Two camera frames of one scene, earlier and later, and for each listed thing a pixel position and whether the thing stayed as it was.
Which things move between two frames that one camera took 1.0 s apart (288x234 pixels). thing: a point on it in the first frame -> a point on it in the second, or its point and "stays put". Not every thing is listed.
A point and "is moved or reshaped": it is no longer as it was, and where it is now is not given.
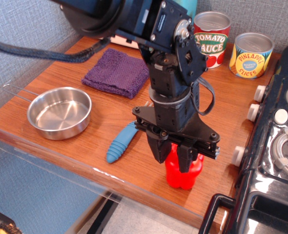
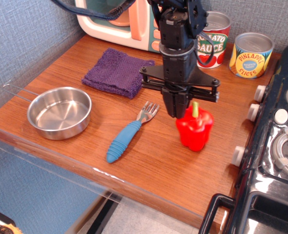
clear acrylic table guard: (32, 186) stays put
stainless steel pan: (59, 113) stays put
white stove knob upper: (259, 92) stays put
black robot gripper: (177, 122) -> (181, 71)
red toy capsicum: (175, 178) is moved or reshaped
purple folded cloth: (117, 72) stays put
